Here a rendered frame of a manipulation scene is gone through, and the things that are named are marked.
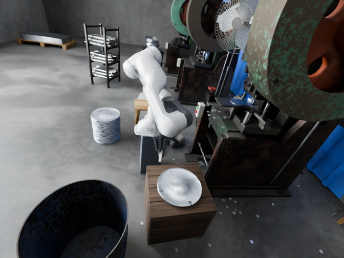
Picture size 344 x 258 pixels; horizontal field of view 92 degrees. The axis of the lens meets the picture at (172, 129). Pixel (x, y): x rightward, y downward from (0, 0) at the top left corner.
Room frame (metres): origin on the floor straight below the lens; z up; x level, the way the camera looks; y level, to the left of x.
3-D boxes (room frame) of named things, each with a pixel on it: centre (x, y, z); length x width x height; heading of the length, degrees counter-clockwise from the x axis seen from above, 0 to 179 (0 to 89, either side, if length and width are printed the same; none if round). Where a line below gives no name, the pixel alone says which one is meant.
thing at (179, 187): (0.69, -0.12, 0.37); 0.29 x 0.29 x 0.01
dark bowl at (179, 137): (1.57, -0.03, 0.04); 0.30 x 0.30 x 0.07
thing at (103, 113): (1.46, 0.72, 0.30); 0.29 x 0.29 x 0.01
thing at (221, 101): (1.23, -0.43, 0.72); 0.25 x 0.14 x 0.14; 102
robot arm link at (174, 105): (0.71, 0.00, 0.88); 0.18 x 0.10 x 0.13; 55
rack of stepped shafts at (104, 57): (3.00, 1.41, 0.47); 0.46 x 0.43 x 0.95; 82
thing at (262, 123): (1.10, -0.63, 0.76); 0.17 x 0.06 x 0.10; 12
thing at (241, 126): (1.27, -0.60, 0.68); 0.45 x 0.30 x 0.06; 12
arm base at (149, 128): (1.12, 0.20, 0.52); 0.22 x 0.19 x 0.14; 107
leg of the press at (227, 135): (1.04, -0.79, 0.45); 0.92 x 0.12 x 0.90; 102
